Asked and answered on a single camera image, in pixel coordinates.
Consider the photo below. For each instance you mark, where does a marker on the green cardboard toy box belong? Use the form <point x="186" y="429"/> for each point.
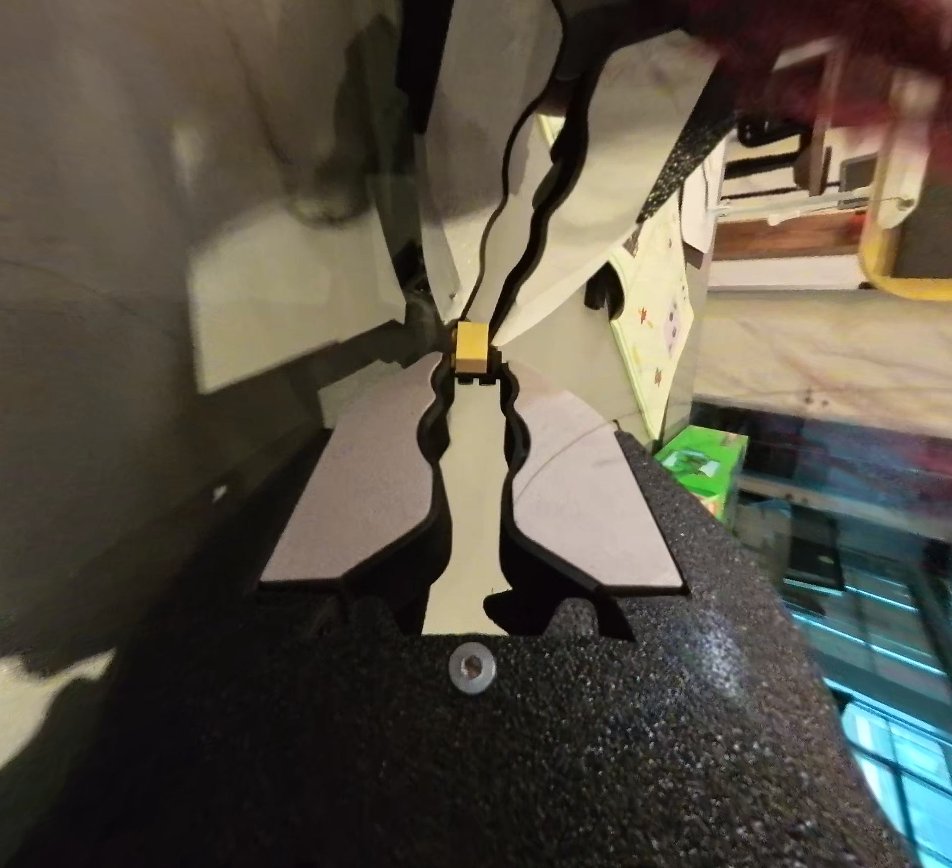
<point x="703" y="462"/>

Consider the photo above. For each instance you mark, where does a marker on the small monitor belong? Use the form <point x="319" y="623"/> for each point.
<point x="857" y="172"/>

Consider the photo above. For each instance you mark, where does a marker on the grey desk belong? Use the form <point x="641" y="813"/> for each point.
<point x="149" y="139"/>

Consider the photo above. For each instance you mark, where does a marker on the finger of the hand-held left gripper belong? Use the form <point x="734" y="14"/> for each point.
<point x="483" y="49"/>
<point x="595" y="176"/>

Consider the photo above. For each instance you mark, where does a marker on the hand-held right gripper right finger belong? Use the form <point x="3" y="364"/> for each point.
<point x="587" y="503"/>

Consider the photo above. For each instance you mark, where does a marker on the open instruction booklet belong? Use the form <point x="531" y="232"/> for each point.
<point x="654" y="310"/>

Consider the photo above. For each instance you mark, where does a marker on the yellow brick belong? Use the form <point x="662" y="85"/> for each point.
<point x="472" y="346"/>

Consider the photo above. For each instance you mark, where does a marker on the dark panel yellow frame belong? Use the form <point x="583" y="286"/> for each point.
<point x="892" y="280"/>

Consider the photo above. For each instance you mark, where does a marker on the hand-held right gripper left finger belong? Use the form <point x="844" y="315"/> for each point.
<point x="357" y="496"/>

